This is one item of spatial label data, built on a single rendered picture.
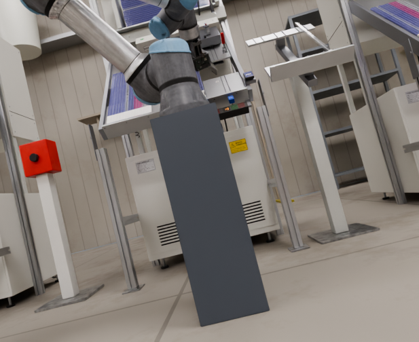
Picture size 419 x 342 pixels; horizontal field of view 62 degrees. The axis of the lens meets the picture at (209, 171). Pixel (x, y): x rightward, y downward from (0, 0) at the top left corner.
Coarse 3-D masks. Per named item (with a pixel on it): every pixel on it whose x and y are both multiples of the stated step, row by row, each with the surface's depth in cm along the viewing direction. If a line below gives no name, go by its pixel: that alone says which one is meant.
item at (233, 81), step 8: (208, 80) 166; (216, 80) 164; (224, 80) 163; (232, 80) 161; (240, 80) 160; (208, 88) 161; (216, 88) 159; (224, 88) 156; (232, 88) 156; (208, 96) 155
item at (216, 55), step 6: (204, 48) 192; (216, 48) 189; (210, 54) 186; (216, 54) 183; (222, 54) 182; (228, 54) 181; (216, 60) 180; (222, 60) 187; (114, 66) 200; (114, 72) 195
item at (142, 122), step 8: (240, 88) 151; (216, 96) 150; (224, 96) 151; (240, 96) 152; (248, 96) 153; (216, 104) 153; (224, 104) 154; (152, 112) 152; (120, 120) 153; (128, 120) 152; (136, 120) 152; (144, 120) 153; (104, 128) 153; (112, 128) 153; (120, 128) 154; (128, 128) 155; (136, 128) 155; (144, 128) 156; (112, 136) 156
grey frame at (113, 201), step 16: (96, 0) 214; (208, 16) 203; (224, 16) 203; (128, 32) 205; (144, 32) 205; (128, 144) 204; (272, 144) 150; (272, 160) 150; (112, 176) 156; (112, 192) 152; (272, 192) 198; (288, 192) 149; (112, 208) 152; (288, 208) 149; (288, 224) 148; (128, 256) 150; (128, 272) 151; (128, 288) 150
